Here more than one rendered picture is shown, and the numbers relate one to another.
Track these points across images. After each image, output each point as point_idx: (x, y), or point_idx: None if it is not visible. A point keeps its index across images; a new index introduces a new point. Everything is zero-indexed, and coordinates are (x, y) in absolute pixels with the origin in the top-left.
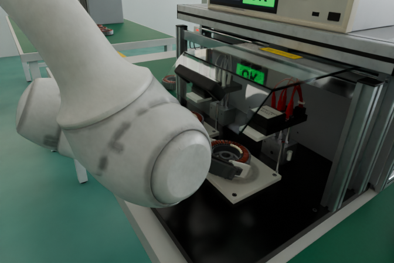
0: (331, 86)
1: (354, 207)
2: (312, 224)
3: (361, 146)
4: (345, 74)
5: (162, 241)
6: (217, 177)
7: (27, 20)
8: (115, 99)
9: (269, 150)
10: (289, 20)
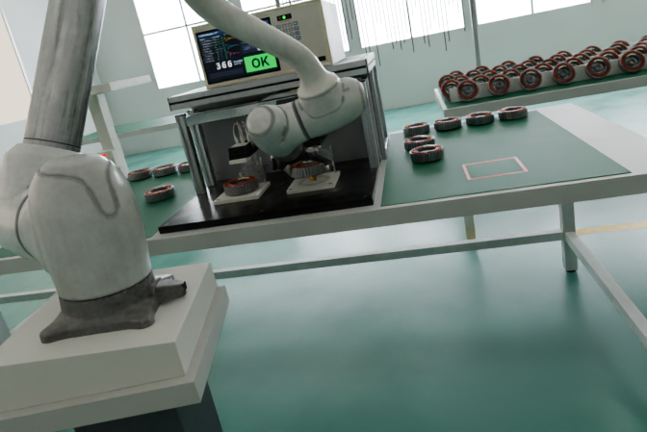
0: None
1: (383, 166)
2: (376, 172)
3: (372, 119)
4: None
5: (322, 214)
6: (310, 186)
7: (304, 55)
8: (334, 76)
9: None
10: (294, 70)
